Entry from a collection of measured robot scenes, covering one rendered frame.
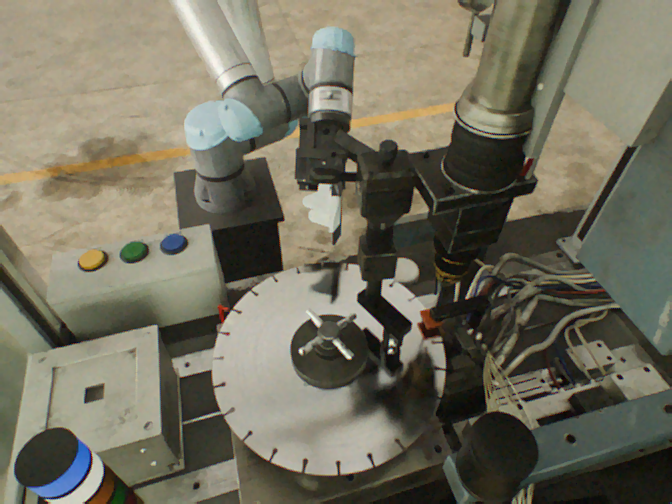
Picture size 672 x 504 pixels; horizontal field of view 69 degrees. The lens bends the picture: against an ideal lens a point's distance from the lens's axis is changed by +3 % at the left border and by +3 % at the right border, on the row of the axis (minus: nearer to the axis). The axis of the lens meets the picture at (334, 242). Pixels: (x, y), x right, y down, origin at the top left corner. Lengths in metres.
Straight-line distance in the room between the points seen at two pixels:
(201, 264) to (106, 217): 1.59
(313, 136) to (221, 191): 0.42
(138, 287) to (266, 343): 0.30
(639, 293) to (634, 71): 0.17
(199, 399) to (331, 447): 0.34
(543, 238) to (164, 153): 2.06
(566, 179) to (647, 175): 2.27
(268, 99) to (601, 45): 0.58
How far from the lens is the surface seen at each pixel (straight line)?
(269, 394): 0.67
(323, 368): 0.67
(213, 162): 1.12
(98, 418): 0.78
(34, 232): 2.53
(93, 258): 0.96
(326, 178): 0.54
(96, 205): 2.54
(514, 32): 0.43
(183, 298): 0.95
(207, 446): 0.87
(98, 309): 0.96
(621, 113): 0.41
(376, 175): 0.48
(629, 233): 0.45
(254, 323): 0.73
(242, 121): 0.85
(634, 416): 0.64
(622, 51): 0.41
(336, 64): 0.83
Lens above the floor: 1.56
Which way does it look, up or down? 47 degrees down
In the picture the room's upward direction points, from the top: straight up
